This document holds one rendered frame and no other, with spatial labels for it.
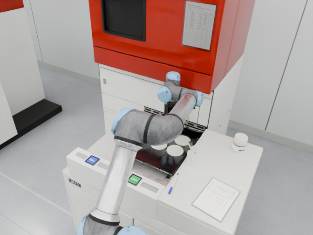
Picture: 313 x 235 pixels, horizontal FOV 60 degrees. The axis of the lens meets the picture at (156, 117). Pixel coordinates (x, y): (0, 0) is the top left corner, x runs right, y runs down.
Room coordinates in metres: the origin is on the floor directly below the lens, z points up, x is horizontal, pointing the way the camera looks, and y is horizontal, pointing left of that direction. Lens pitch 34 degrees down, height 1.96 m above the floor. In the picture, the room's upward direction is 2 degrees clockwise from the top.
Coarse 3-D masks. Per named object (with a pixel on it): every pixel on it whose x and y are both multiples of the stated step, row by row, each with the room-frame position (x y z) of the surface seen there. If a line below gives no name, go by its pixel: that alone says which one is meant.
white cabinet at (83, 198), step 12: (72, 180) 1.05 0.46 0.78; (252, 180) 1.17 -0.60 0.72; (72, 192) 1.06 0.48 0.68; (84, 192) 1.01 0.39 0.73; (96, 192) 0.97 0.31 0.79; (72, 204) 1.07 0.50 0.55; (84, 204) 1.02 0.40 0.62; (120, 216) 0.90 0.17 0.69; (132, 216) 0.86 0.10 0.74; (144, 216) 0.83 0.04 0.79; (240, 216) 1.15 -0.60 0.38; (144, 228) 0.83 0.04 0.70; (156, 228) 0.80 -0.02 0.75; (168, 228) 0.77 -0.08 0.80
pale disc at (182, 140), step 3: (180, 135) 1.35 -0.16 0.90; (177, 138) 1.32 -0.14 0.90; (180, 138) 1.32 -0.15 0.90; (183, 138) 1.32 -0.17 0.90; (186, 138) 1.32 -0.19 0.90; (189, 138) 1.33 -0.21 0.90; (177, 141) 1.29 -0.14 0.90; (180, 141) 1.29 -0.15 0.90; (183, 141) 1.30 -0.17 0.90; (186, 141) 1.30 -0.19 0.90; (180, 144) 1.27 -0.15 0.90; (183, 144) 1.27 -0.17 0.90; (186, 144) 1.27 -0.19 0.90
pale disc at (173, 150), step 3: (168, 147) 1.23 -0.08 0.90; (171, 147) 1.23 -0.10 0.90; (174, 147) 1.24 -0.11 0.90; (177, 147) 1.24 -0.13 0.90; (180, 147) 1.24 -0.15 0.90; (168, 150) 1.21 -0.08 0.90; (171, 150) 1.21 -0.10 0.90; (174, 150) 1.21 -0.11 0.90; (177, 150) 1.21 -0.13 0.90; (180, 150) 1.21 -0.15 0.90; (183, 150) 1.21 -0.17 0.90; (168, 153) 1.18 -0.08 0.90; (171, 153) 1.18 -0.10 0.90; (174, 153) 1.18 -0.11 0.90; (177, 153) 1.18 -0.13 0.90; (180, 153) 1.18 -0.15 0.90
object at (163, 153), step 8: (144, 144) 1.25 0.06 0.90; (168, 144) 1.26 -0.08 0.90; (176, 144) 1.27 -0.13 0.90; (144, 152) 1.18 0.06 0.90; (152, 152) 1.18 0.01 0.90; (160, 152) 1.18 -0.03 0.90; (184, 152) 1.19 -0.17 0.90; (144, 160) 1.11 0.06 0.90; (152, 160) 1.12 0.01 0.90; (160, 160) 1.12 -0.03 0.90; (168, 160) 1.12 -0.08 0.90; (176, 160) 1.12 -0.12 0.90; (160, 168) 1.06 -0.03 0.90; (168, 168) 1.06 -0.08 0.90
